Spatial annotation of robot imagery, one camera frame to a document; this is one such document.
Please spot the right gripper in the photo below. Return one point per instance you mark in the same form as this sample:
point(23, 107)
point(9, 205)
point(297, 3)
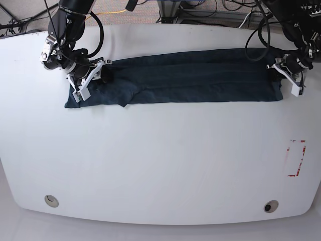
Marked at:
point(80, 77)

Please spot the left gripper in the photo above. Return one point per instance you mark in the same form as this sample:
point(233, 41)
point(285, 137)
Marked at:
point(288, 67)

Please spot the dark blue T-shirt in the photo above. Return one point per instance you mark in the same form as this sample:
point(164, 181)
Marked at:
point(222, 75)

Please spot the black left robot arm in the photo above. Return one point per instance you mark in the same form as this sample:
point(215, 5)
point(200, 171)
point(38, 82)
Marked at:
point(300, 22)

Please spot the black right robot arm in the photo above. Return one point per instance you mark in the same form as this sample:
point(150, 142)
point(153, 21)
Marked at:
point(66, 27)

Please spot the black tripod stand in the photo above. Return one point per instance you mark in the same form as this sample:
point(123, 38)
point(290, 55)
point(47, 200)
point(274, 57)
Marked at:
point(23, 11)

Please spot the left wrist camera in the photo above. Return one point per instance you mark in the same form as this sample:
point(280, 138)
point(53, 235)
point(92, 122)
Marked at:
point(297, 90)

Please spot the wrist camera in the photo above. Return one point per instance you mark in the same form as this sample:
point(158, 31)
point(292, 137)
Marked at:
point(297, 90)
point(81, 95)

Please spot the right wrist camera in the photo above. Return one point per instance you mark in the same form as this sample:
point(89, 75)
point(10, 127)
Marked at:
point(81, 95)

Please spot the aluminium frame post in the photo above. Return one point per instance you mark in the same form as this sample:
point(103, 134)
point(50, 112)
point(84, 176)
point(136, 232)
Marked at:
point(168, 11)

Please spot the right table cable grommet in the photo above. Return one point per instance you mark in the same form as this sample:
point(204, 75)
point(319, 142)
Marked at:
point(271, 206)

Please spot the table cable grommet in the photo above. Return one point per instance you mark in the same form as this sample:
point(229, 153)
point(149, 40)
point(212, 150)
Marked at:
point(271, 206)
point(51, 201)

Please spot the left table cable grommet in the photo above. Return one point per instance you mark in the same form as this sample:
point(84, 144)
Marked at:
point(51, 201)

